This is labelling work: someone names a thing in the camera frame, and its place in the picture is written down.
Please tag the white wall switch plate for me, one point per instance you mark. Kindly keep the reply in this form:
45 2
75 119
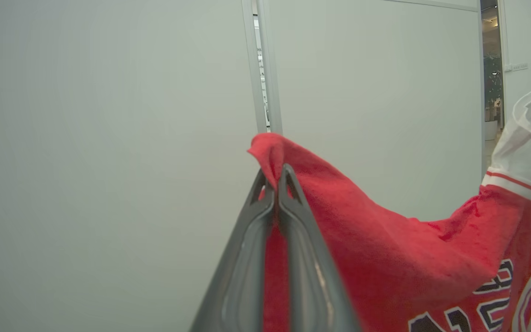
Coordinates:
520 67

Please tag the grey partition post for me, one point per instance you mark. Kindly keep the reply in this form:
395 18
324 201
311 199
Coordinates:
263 64

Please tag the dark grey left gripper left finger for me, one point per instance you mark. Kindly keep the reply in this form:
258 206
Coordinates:
242 276

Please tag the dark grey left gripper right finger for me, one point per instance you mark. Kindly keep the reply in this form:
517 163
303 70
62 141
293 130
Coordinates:
309 276

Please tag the red Bulls basketball jersey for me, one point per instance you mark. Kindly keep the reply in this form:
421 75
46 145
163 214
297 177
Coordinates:
408 258

